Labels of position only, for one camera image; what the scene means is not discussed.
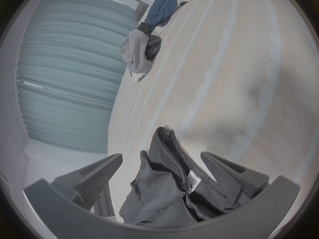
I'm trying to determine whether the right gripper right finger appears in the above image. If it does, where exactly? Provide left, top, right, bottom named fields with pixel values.
left=201, top=151, right=270, bottom=205

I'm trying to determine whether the pile of clothes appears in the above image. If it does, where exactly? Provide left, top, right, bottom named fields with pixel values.
left=119, top=0, right=201, bottom=83

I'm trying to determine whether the blue-green curtain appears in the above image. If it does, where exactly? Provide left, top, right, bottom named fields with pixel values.
left=17, top=0, right=140, bottom=106
left=17, top=82, right=118, bottom=154

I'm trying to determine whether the black T-shirt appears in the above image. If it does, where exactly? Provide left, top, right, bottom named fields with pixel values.
left=119, top=126, right=244, bottom=228

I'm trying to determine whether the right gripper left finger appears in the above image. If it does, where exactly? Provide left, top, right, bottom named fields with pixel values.
left=51, top=153, right=123, bottom=211

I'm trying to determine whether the bed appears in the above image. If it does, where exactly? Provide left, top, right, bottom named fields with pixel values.
left=107, top=0, right=319, bottom=224

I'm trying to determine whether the grey bedside table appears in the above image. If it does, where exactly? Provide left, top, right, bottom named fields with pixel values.
left=136, top=4, right=147, bottom=18

